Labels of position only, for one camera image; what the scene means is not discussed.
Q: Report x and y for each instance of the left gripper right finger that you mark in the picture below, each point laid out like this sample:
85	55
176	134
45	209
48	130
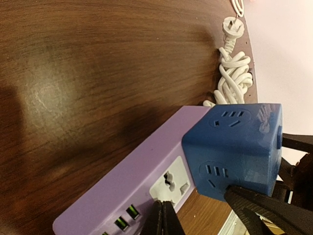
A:
170	221

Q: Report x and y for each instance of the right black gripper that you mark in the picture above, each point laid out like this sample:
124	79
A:
296	188

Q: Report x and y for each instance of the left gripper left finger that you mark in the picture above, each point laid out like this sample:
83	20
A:
154	221

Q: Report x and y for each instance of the purple power strip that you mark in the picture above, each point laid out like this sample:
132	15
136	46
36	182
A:
156	170

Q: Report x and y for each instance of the blue cube socket adapter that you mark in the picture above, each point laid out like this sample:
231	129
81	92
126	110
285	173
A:
238	144

